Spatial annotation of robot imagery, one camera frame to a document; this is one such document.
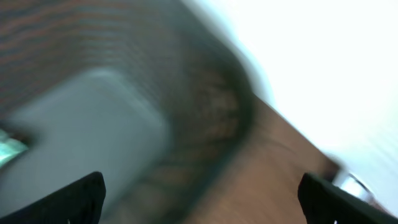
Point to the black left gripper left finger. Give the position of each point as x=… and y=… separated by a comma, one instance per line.
x=80, y=202

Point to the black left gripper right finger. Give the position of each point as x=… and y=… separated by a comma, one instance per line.
x=323, y=203

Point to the teal wet wipes pack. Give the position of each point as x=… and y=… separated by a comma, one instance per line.
x=12, y=145

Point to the grey plastic basket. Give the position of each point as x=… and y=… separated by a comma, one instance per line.
x=140, y=91

